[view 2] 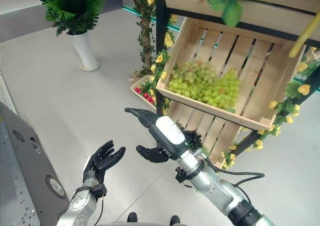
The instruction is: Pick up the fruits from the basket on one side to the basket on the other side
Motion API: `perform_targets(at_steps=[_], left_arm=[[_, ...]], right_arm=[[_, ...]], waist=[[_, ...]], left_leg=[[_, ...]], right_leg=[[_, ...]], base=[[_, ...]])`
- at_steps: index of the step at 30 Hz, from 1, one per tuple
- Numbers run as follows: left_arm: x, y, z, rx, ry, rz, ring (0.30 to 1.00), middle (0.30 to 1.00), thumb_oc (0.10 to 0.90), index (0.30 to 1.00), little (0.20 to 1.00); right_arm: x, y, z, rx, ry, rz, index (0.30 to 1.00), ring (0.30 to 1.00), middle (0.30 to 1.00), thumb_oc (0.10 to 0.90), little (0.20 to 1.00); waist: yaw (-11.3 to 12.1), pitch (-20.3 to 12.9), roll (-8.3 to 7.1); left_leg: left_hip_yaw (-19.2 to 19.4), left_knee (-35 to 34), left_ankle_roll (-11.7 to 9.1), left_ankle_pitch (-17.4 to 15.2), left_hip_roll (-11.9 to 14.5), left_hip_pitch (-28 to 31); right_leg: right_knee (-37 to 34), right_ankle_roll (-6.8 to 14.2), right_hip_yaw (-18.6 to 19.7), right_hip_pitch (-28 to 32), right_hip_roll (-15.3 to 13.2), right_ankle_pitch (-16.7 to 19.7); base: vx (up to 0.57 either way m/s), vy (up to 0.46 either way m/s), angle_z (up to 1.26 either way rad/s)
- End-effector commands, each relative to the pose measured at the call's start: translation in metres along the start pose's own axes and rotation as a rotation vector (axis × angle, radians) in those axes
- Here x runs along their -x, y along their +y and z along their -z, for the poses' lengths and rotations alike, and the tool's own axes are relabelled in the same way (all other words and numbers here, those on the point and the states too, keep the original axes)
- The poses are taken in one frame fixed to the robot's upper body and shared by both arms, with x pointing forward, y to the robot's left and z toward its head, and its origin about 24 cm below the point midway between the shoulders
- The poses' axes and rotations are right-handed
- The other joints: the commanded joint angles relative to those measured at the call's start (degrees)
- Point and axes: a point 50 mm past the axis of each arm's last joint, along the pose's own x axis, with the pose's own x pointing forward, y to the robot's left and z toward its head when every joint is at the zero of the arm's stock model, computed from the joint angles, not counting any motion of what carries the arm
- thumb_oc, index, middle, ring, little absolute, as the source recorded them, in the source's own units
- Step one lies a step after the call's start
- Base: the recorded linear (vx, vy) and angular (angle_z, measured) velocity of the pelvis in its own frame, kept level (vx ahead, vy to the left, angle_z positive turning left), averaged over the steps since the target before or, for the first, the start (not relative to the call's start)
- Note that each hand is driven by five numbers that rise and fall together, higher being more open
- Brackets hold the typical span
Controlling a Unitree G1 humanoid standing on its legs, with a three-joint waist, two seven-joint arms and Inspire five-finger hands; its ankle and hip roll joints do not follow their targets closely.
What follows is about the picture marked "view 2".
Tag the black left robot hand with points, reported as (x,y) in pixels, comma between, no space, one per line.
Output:
(100,161)

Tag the red fruits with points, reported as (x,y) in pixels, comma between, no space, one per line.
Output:
(146,96)

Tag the green grape bunch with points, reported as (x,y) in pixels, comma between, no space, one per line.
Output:
(205,84)

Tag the vine-wrapped tree trunk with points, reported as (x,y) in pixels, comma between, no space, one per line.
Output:
(145,28)

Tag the small wooden tray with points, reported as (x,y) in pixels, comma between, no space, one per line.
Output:
(141,91)

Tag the black grape bunch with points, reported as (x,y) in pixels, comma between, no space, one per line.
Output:
(191,137)

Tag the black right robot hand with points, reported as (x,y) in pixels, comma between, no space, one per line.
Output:
(162,133)

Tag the large green leaves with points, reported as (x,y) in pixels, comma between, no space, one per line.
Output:
(230,1)

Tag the yellow stick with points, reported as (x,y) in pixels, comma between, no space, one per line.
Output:
(303,33)

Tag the yellow flower garland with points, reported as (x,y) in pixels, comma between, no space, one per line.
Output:
(282,121)

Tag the white tall vase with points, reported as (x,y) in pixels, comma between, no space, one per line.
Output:
(84,52)

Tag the low wooden slat crate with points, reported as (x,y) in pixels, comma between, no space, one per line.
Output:
(200,136)

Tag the wooden crate with plants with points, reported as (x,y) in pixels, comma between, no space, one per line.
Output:
(240,3)

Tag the dark robot foot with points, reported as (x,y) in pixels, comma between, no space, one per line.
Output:
(174,220)
(132,217)

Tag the tilted wooden slat crate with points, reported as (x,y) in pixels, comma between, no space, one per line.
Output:
(225,73)

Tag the green fern plant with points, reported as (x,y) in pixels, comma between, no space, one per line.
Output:
(72,8)

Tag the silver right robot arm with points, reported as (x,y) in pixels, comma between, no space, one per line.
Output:
(220,188)

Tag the grey metal cart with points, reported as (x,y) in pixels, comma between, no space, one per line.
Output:
(22,171)

